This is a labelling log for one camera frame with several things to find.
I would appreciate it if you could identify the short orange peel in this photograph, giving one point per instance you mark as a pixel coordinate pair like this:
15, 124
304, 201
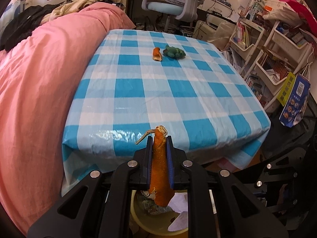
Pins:
156, 54

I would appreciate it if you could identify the blue paper bag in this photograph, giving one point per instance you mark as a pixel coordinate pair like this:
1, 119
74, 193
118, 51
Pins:
294, 101

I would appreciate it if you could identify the large clear plastic bag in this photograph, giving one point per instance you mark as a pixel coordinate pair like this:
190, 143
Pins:
221, 36

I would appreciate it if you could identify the pink blanket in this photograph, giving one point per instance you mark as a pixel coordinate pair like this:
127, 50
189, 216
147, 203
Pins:
37, 104

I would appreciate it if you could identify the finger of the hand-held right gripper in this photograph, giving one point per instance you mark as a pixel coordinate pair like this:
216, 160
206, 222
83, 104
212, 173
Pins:
272, 168
262, 186

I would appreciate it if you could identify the yellow bin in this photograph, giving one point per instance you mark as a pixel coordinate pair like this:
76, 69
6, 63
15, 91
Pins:
148, 224

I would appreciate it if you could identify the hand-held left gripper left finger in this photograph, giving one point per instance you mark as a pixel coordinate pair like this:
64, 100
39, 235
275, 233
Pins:
149, 153

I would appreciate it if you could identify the pile of books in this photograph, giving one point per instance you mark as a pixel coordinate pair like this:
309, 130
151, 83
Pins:
232, 57

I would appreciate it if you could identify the white bookshelf with books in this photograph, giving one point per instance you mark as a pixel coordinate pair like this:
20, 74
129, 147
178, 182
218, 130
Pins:
241, 46

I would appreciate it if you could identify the long orange peel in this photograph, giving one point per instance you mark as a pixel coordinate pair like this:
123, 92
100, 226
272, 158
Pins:
159, 173

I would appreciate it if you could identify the white drawer cabinet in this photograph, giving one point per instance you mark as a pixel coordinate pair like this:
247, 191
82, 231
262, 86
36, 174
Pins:
203, 31

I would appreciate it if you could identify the beige cloth bundle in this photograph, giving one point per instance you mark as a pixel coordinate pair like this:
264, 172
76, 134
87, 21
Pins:
281, 16

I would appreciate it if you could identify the white printer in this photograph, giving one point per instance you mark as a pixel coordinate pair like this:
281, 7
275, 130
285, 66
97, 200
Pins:
219, 19

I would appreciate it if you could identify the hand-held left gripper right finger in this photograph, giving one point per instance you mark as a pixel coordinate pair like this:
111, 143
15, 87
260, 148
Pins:
170, 158

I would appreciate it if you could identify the yellow box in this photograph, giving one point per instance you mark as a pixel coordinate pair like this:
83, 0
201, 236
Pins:
286, 89

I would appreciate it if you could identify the green frog toy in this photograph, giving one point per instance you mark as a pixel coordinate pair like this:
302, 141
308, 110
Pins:
173, 52

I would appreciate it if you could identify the grey office chair blue seat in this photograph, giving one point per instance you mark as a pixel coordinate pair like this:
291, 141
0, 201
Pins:
171, 7

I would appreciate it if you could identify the white tissue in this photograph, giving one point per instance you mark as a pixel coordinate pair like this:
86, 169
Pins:
179, 222
178, 202

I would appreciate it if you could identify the red plastic bag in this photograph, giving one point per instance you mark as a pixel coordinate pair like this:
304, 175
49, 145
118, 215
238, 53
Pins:
299, 7

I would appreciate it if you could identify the row of upright books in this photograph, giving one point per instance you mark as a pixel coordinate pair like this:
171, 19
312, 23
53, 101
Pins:
252, 3

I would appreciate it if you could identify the black clothes pile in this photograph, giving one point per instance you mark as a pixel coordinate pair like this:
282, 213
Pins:
19, 27

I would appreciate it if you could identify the beige clothes pile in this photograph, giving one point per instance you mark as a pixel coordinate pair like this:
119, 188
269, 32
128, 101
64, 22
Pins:
66, 8

